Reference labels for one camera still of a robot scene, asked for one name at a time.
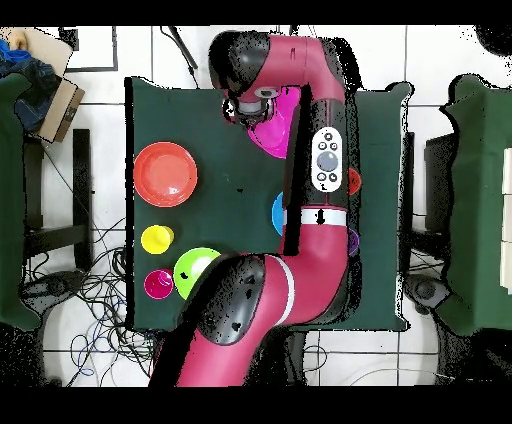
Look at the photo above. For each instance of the pink large plastic bowl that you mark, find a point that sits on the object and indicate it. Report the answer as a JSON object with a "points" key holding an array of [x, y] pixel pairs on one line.
{"points": [[276, 136]]}

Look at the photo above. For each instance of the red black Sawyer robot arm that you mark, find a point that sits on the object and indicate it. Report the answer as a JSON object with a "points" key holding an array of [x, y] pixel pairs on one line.
{"points": [[304, 260]]}

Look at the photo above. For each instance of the light blue medium bowl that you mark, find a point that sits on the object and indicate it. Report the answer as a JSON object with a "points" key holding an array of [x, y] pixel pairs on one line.
{"points": [[276, 214]]}

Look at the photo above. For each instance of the orange shallow plastic bowl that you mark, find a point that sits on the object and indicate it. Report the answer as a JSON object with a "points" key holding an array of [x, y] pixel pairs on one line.
{"points": [[165, 174]]}

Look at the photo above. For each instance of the purple plastic cup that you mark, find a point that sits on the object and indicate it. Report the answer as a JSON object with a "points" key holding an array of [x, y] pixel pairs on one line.
{"points": [[353, 242]]}

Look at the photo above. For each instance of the lemon yellow plastic cup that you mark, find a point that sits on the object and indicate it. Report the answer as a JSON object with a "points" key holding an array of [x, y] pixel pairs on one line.
{"points": [[157, 239]]}

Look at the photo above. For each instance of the orange plastic cup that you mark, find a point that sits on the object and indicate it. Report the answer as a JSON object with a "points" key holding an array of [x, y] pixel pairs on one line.
{"points": [[354, 181]]}

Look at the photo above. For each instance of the dark green tablecloth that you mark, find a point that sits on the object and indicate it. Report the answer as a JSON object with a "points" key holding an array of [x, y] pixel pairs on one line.
{"points": [[208, 120]]}

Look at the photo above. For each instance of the crimson plastic cup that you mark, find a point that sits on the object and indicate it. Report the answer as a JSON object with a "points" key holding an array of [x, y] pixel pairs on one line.
{"points": [[158, 284]]}

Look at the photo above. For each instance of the black tripod leg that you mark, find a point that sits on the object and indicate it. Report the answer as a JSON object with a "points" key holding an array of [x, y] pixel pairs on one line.
{"points": [[183, 47]]}

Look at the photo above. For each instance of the green cloth covered table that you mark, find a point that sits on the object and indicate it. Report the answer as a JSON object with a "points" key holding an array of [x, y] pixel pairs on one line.
{"points": [[468, 200], [10, 200]]}

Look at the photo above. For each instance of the brown cardboard box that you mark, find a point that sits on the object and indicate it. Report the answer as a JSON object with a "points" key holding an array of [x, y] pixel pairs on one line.
{"points": [[60, 112]]}

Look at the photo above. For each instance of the white boxes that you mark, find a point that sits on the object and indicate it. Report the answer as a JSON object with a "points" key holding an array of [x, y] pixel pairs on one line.
{"points": [[508, 220]]}

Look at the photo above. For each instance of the tan cardboard sheet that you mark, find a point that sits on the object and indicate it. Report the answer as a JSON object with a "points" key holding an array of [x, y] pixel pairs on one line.
{"points": [[48, 48]]}

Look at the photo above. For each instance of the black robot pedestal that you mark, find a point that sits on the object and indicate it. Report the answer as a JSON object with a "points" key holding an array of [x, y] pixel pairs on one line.
{"points": [[288, 360]]}

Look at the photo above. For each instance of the black chair frame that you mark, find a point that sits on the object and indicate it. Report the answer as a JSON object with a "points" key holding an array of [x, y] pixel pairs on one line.
{"points": [[438, 180], [82, 180]]}

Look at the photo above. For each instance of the black pedestal foot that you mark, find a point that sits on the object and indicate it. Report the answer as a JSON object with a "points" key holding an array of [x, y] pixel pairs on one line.
{"points": [[52, 284], [426, 290]]}

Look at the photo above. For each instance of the black square floor frame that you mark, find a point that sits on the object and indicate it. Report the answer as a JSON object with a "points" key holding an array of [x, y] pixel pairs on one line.
{"points": [[114, 48]]}

